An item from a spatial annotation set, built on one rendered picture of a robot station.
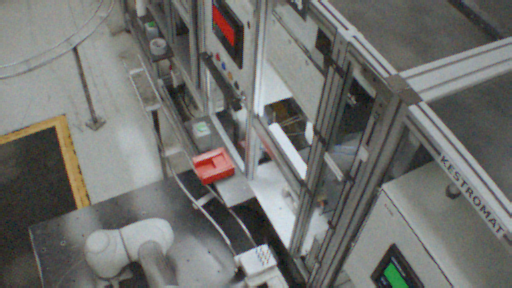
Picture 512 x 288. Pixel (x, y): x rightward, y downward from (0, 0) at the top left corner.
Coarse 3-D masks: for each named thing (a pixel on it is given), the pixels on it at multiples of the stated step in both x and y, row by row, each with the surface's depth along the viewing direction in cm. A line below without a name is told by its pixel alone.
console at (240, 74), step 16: (208, 0) 176; (224, 0) 161; (240, 0) 148; (208, 16) 183; (240, 16) 152; (256, 16) 143; (208, 32) 190; (240, 32) 154; (208, 48) 197; (240, 48) 159; (240, 64) 165; (240, 80) 173; (240, 96) 174
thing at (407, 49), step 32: (288, 0) 120; (320, 0) 112; (352, 0) 116; (384, 0) 118; (416, 0) 119; (448, 0) 121; (480, 0) 123; (384, 32) 109; (416, 32) 110; (448, 32) 111; (480, 32) 113; (384, 64) 98; (416, 64) 102; (448, 64) 101; (384, 96) 96; (352, 192) 124; (256, 224) 234; (320, 256) 160
